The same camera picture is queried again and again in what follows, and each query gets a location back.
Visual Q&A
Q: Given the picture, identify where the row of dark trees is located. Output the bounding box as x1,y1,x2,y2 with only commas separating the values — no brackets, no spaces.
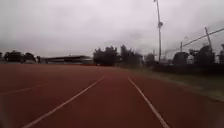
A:
92,44,158,70

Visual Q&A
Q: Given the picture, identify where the red running track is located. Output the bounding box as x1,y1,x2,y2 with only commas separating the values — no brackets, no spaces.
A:
0,63,224,128

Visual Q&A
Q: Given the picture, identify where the low flat-roofed building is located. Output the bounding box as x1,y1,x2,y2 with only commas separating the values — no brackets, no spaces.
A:
39,54,94,66

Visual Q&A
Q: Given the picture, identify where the tall floodlight pole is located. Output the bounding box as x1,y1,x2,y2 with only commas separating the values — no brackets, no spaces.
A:
152,0,165,64

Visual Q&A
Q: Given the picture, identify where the tall mesh fence with posts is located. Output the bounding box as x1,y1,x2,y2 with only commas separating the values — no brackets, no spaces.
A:
152,26,224,76

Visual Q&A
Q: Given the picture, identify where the grass strip beside track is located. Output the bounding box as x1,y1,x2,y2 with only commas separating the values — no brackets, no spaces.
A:
114,66,224,103

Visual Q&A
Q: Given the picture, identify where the clump of dark trees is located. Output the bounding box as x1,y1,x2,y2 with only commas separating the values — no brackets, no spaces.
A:
2,49,38,64
171,43,224,66

